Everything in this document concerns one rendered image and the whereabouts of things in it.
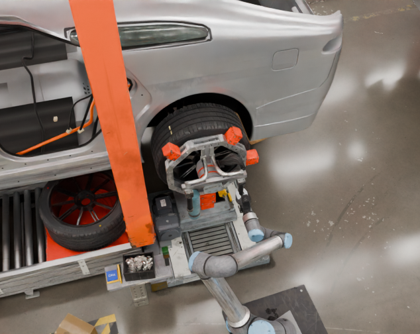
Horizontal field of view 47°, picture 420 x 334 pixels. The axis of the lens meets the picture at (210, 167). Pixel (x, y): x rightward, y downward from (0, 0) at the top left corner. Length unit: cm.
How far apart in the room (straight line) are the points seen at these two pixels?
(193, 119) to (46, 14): 106
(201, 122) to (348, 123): 212
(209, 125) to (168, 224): 86
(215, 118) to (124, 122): 90
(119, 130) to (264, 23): 111
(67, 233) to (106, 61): 168
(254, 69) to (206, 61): 33
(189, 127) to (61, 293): 163
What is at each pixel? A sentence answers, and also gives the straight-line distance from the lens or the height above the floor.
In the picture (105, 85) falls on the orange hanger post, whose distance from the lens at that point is 222.
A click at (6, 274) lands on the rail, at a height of 39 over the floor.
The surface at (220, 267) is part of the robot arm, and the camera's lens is 264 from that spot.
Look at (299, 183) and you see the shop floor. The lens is 432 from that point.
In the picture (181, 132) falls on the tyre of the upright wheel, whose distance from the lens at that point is 309.
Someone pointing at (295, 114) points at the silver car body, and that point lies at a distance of 352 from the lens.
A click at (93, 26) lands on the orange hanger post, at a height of 228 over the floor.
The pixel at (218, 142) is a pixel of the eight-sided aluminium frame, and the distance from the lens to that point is 307.
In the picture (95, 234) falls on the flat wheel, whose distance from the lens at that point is 350.
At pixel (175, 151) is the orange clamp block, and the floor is 110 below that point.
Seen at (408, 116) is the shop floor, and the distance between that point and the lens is 515.
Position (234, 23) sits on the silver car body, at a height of 174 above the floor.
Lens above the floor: 343
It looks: 52 degrees down
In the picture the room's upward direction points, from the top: straight up
